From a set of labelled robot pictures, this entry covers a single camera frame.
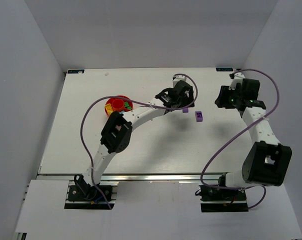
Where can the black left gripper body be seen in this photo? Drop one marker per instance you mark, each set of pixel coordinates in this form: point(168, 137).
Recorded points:
point(184, 99)

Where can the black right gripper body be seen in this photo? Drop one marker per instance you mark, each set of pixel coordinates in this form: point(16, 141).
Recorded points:
point(221, 96)

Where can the purple printed lego brick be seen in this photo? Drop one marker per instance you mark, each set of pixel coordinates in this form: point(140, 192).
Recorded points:
point(198, 116)

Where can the long yellow lego brick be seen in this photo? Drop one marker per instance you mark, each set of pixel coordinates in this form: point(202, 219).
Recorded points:
point(108, 109)

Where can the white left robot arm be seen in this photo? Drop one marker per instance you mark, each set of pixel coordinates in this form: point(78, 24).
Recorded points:
point(117, 131)

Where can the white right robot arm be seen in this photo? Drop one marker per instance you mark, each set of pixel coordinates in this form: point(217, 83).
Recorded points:
point(267, 161)

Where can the right blue corner sticker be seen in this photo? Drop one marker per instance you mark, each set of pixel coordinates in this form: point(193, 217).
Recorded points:
point(224, 69)

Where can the blue corner sticker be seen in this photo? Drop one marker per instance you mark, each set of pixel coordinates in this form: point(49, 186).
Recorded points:
point(75, 71)
point(224, 69)

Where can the orange round divided container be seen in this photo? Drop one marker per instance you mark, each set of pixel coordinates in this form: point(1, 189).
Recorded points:
point(118, 103)

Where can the left blue corner sticker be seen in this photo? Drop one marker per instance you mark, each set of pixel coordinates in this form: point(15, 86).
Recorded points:
point(75, 71)

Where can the white foam board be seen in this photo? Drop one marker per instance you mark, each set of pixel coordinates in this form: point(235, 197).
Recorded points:
point(152, 211)

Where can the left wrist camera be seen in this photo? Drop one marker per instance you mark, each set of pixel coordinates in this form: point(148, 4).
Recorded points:
point(177, 78)

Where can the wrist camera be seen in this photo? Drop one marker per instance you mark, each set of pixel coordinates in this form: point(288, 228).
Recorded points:
point(235, 79)
point(177, 78)

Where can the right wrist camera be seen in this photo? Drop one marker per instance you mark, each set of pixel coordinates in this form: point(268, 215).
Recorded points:
point(235, 79)

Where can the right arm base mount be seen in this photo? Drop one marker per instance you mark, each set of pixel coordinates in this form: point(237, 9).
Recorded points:
point(218, 198)

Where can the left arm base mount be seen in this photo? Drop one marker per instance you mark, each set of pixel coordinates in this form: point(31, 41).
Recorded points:
point(82, 196)

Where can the aluminium table rail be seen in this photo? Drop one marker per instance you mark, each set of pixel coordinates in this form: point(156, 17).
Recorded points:
point(127, 177)

